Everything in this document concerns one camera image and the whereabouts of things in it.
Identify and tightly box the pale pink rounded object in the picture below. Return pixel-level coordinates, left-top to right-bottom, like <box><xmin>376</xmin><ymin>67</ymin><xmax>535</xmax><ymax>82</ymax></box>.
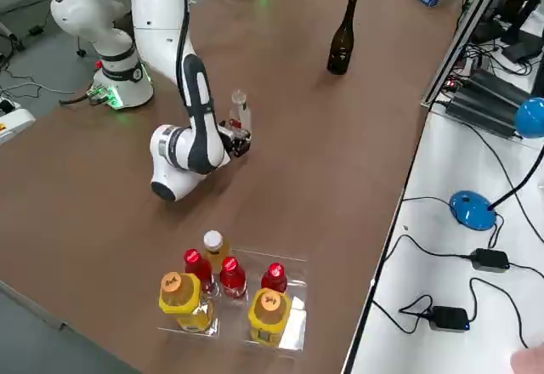
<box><xmin>509</xmin><ymin>345</ymin><xmax>544</xmax><ymax>374</ymax></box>

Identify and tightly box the large yellow drink bottle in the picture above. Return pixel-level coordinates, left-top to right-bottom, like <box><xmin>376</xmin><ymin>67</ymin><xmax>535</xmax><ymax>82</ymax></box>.
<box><xmin>247</xmin><ymin>287</ymin><xmax>292</xmax><ymax>346</ymax></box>
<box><xmin>158</xmin><ymin>270</ymin><xmax>216</xmax><ymax>333</ymax></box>

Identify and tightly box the dark glass bottle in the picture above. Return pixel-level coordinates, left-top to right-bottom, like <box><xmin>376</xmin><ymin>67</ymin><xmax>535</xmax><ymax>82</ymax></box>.
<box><xmin>326</xmin><ymin>0</ymin><xmax>359</xmax><ymax>76</ymax></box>

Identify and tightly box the white box yellow sticker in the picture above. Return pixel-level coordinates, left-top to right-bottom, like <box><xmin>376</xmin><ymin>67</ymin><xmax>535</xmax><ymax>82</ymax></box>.
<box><xmin>0</xmin><ymin>108</ymin><xmax>37</xmax><ymax>145</ymax></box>

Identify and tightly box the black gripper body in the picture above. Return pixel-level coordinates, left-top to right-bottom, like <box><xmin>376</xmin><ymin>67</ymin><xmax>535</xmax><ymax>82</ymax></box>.
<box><xmin>218</xmin><ymin>118</ymin><xmax>241</xmax><ymax>156</ymax></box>

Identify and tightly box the blue desk lamp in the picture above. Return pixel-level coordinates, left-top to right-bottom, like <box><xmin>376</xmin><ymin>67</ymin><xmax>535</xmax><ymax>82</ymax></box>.
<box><xmin>449</xmin><ymin>96</ymin><xmax>544</xmax><ymax>231</ymax></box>

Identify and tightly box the yellow juice bottle white cap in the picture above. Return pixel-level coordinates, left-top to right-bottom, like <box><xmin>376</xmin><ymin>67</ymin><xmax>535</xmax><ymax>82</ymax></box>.
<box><xmin>202</xmin><ymin>229</ymin><xmax>234</xmax><ymax>273</ymax></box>

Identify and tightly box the black monitor with stand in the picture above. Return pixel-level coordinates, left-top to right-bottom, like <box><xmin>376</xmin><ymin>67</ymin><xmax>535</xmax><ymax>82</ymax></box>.
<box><xmin>475</xmin><ymin>0</ymin><xmax>544</xmax><ymax>64</ymax></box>

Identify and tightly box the black base cable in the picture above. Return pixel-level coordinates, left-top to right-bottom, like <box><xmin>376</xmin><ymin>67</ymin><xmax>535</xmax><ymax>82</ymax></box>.
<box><xmin>58</xmin><ymin>91</ymin><xmax>95</xmax><ymax>106</ymax></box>

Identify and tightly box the clear acrylic bottle shelf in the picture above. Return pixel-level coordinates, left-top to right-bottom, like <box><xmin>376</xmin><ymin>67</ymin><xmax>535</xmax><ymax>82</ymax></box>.
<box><xmin>156</xmin><ymin>244</ymin><xmax>309</xmax><ymax>354</ymax></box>

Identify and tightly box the red drink bottle red cap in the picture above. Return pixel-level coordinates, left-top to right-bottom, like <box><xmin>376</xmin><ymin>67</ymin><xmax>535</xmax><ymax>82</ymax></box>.
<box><xmin>218</xmin><ymin>256</ymin><xmax>248</xmax><ymax>300</ymax></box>
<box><xmin>183</xmin><ymin>248</ymin><xmax>215</xmax><ymax>295</ymax></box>
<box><xmin>260</xmin><ymin>262</ymin><xmax>289</xmax><ymax>294</ymax></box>

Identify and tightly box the long black power supply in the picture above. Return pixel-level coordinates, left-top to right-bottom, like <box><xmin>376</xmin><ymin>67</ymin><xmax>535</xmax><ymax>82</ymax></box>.
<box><xmin>465</xmin><ymin>67</ymin><xmax>532</xmax><ymax>108</ymax></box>
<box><xmin>445</xmin><ymin>91</ymin><xmax>524</xmax><ymax>139</ymax></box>

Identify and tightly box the clear drink bottle red label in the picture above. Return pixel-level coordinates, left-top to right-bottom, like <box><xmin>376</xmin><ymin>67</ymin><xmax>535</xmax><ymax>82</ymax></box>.
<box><xmin>229</xmin><ymin>89</ymin><xmax>255</xmax><ymax>137</ymax></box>

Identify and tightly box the black power adapter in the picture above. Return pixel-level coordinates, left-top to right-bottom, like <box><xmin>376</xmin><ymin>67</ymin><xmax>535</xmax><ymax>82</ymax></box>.
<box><xmin>428</xmin><ymin>305</ymin><xmax>471</xmax><ymax>332</ymax></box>
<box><xmin>470</xmin><ymin>247</ymin><xmax>511</xmax><ymax>273</ymax></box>

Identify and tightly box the aluminium frame post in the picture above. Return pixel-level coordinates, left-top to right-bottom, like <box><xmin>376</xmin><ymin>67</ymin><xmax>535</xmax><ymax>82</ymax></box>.
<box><xmin>420</xmin><ymin>0</ymin><xmax>518</xmax><ymax>114</ymax></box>

